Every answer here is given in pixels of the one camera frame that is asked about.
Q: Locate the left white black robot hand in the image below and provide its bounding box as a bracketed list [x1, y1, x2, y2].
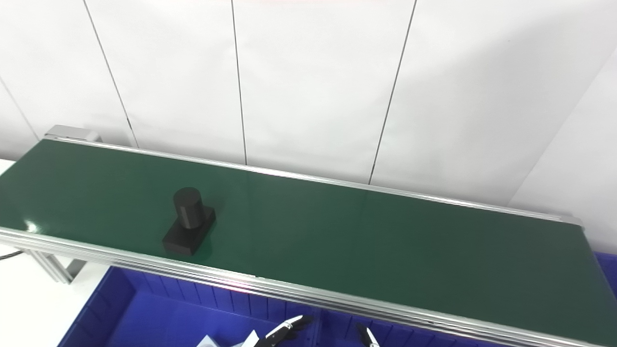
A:
[241, 315, 313, 347]

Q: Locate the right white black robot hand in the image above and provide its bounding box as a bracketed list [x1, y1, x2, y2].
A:
[356, 323, 381, 347]

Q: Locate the black cylinder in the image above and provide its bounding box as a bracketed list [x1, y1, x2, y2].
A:
[162, 187, 216, 256]

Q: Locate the blue bin with black parts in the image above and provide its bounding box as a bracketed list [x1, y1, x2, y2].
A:
[313, 308, 531, 347]

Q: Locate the green conveyor belt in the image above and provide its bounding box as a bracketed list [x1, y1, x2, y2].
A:
[0, 136, 617, 347]

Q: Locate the blue bin with white part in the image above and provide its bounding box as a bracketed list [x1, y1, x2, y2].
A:
[58, 267, 321, 347]

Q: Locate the aluminium conveyor leg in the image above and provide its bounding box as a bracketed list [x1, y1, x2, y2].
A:
[27, 250, 87, 285]

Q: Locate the empty blue bin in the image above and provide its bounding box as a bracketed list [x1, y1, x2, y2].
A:
[593, 252, 617, 295]

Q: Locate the grey conveyor motor housing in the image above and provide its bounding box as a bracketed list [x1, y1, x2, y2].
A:
[44, 125, 103, 143]

